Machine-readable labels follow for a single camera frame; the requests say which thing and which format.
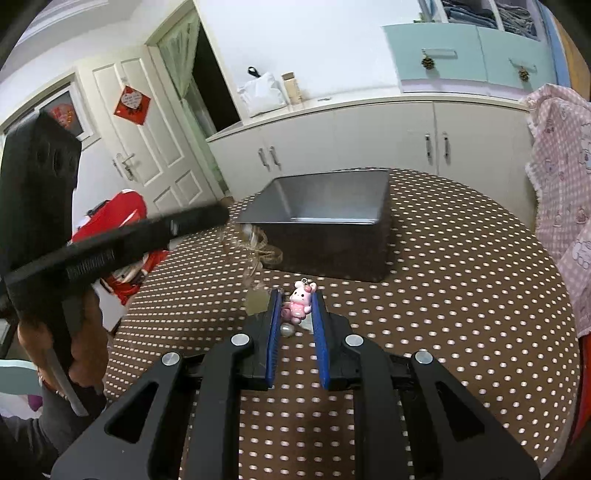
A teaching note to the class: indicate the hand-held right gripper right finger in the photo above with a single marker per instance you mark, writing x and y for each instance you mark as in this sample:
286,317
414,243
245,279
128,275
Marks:
318,332

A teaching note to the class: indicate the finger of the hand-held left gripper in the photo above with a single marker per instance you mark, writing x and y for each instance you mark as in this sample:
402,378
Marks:
194,221

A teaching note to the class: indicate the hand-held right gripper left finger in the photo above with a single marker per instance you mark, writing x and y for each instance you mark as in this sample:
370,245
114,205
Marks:
276,323

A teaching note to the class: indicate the white pearl bead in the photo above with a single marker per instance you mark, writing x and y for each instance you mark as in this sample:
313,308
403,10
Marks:
287,330

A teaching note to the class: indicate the dark grey metal box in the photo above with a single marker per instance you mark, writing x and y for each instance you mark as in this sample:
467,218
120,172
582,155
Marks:
323,249

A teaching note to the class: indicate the person's left forearm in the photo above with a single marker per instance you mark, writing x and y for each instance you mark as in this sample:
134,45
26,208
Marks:
37,438

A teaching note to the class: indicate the person's left hand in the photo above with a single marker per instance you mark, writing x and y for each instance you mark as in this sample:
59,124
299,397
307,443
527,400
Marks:
90,341

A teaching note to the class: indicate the red bag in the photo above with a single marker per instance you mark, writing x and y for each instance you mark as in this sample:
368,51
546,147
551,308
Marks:
124,217

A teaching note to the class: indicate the white panel door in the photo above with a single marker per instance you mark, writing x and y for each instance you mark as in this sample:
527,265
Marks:
157,152

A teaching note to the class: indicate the red window decoration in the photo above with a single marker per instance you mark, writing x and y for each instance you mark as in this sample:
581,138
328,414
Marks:
60,115

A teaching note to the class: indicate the white framed window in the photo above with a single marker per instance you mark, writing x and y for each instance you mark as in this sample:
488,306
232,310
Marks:
74,99

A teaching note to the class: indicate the brown polka dot tablecloth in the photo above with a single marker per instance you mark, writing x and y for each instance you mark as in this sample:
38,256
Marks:
438,300

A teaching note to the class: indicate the red diamond door decoration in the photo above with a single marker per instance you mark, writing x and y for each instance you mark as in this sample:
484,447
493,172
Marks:
131,104

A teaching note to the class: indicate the white bag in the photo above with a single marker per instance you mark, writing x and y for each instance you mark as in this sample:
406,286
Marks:
263,94

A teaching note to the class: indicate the beige bottle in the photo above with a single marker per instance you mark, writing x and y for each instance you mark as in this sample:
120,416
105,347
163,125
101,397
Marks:
293,90

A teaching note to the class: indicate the green curtain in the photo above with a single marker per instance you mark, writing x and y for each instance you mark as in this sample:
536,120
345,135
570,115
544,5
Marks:
184,55

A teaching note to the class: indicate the white low cabinet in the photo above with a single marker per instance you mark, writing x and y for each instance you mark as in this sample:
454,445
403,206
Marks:
351,134

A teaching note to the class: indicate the pale teal object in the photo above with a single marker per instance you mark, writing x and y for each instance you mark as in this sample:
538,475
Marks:
16,376

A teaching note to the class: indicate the pinecone ornament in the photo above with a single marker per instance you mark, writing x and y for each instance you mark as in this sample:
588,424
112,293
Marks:
523,74
428,62

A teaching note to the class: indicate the pink printed cloth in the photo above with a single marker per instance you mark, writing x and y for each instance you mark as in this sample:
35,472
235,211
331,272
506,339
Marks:
563,184

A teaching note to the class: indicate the teal drawer unit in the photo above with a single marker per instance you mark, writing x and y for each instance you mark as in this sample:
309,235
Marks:
461,69

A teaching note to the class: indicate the folded jeans stack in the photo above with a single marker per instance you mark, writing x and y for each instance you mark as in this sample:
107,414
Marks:
466,14

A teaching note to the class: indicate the white cubby shelf unit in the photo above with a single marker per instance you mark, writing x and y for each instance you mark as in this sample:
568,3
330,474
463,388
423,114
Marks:
492,10

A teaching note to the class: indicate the folded grey clothes stack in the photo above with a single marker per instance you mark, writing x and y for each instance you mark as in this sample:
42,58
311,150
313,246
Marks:
517,18

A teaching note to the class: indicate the row of hanging clothes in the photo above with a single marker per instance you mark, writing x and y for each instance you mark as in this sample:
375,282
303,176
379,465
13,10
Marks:
575,60

